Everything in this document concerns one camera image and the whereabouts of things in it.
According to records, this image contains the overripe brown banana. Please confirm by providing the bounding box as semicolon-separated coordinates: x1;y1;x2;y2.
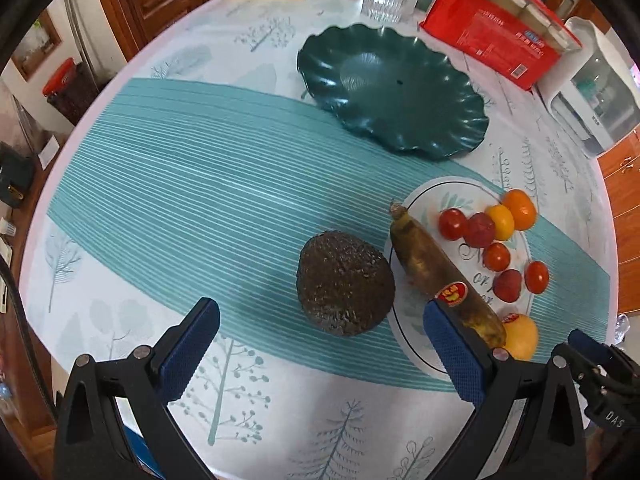
390;202;506;349

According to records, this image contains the small yellow kumquat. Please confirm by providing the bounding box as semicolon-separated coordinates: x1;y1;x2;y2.
485;204;515;242

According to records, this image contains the dark avocado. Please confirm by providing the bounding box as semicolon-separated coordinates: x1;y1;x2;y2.
296;231;395;337

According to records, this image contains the red paper cup package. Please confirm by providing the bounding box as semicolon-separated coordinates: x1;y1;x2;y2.
420;0;582;90

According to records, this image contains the red trash bin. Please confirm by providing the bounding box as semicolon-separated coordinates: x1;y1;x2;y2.
42;58;99;126

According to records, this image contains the large yellow orange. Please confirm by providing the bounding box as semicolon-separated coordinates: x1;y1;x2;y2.
502;313;538;361

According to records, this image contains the white countertop appliance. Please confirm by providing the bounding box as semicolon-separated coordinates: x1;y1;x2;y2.
537;16;639;158

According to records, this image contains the red lychee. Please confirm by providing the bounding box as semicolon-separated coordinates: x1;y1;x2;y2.
492;269;522;304
463;212;496;249

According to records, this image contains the teal striped table runner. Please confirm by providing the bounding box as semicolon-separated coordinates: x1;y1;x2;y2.
48;78;471;392

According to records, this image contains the dark green leaf plate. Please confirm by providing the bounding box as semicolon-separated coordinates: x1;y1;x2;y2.
296;24;489;160

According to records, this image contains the red cherry tomato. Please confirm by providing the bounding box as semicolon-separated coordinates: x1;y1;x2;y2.
524;261;550;295
438;208;468;240
483;242;511;273

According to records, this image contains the white printed round plate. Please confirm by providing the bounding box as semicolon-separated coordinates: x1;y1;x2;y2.
384;177;534;382

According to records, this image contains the orange tangerine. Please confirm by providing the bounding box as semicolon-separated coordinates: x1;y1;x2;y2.
501;190;537;231

